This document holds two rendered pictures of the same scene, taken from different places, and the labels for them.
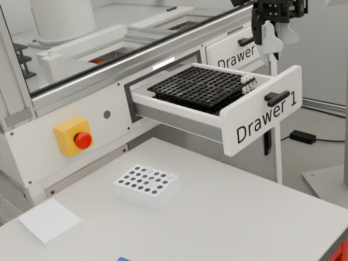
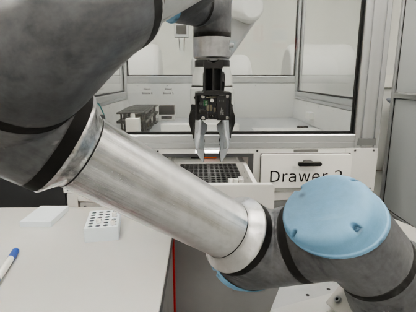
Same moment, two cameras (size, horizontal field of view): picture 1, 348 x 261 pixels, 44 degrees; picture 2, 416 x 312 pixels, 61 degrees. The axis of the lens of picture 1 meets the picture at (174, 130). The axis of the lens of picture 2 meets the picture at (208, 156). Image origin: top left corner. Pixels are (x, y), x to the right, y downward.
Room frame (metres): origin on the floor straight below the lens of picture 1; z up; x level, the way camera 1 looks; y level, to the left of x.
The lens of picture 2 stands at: (0.27, -0.70, 1.17)
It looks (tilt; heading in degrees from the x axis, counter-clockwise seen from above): 12 degrees down; 39
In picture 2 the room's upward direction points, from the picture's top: straight up
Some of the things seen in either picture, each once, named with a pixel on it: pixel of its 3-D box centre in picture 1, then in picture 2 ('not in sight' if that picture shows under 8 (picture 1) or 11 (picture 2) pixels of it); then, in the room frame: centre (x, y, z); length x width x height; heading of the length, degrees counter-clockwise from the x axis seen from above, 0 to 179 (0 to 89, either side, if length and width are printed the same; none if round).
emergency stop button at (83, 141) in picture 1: (82, 140); not in sight; (0.89, 0.21, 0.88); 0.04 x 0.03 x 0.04; 130
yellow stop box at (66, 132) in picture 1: (74, 136); not in sight; (0.91, 0.23, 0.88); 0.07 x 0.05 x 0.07; 130
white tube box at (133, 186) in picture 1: (146, 186); (103, 225); (0.80, 0.08, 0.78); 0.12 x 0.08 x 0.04; 50
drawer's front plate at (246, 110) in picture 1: (264, 107); (211, 206); (0.89, -0.22, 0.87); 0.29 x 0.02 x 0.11; 130
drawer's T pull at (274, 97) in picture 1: (274, 97); not in sight; (0.87, -0.23, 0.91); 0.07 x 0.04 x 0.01; 130
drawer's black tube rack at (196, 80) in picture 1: (201, 94); (208, 183); (1.04, -0.09, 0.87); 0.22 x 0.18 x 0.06; 40
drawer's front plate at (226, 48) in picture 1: (238, 49); (305, 170); (1.34, -0.25, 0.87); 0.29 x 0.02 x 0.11; 130
